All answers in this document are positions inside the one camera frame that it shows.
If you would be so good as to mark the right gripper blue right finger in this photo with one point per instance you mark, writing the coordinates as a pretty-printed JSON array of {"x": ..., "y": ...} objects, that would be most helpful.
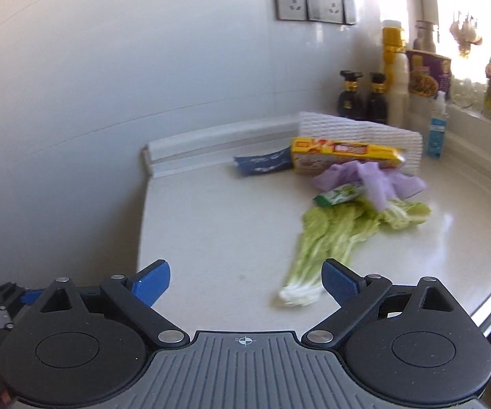
[{"x": 341, "y": 283}]

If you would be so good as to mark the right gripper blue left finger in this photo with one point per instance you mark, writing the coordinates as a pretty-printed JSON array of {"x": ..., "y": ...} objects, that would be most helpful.
[{"x": 149, "y": 284}]

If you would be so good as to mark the green cabbage leaf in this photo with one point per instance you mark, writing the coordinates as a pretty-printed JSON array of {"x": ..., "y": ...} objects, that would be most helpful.
[{"x": 333, "y": 233}]

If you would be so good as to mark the green snack wrapper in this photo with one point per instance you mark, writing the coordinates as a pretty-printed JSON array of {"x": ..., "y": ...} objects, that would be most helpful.
[{"x": 340, "y": 194}]

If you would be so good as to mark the purple rubber glove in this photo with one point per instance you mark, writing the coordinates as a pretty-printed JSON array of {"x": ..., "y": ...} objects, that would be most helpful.
[{"x": 382, "y": 185}]

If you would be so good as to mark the yellow food box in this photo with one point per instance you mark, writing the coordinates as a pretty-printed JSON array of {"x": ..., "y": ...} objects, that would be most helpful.
[{"x": 312, "y": 156}]

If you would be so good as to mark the dark blue snack wrapper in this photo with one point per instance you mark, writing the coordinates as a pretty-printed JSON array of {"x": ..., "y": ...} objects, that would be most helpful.
[{"x": 263, "y": 164}]

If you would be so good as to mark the white paper towel sheet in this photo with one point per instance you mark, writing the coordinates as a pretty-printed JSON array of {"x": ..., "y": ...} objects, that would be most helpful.
[{"x": 319, "y": 125}]

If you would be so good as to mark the dark sauce bottle right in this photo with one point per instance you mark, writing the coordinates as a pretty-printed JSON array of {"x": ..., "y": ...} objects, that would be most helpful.
[{"x": 376, "y": 104}]

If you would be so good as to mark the dark sauce bottle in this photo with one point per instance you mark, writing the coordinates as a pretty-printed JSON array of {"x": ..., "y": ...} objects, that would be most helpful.
[
  {"x": 350, "y": 103},
  {"x": 376, "y": 104}
]

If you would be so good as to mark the dark sauce bottle left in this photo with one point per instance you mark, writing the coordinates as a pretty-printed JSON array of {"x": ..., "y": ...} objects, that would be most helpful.
[{"x": 350, "y": 103}]

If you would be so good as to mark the small blue spray bottle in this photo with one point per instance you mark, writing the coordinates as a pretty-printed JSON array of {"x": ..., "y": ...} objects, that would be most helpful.
[{"x": 437, "y": 126}]

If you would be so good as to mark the white bottle yellow cap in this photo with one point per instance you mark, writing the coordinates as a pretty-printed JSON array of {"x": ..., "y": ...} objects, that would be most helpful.
[{"x": 396, "y": 69}]

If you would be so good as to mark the purple noodle package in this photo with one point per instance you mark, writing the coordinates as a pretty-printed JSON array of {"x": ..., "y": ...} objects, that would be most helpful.
[{"x": 429, "y": 73}]

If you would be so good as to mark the metal flask bottle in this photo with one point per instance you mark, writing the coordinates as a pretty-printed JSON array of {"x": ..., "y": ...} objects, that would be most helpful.
[{"x": 426, "y": 36}]

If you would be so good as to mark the hanging garlic bunch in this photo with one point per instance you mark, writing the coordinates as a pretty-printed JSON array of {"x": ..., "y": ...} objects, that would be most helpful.
[{"x": 464, "y": 32}]

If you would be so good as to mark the right wall socket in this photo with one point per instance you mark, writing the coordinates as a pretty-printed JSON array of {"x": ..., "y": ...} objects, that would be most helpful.
[{"x": 340, "y": 12}]

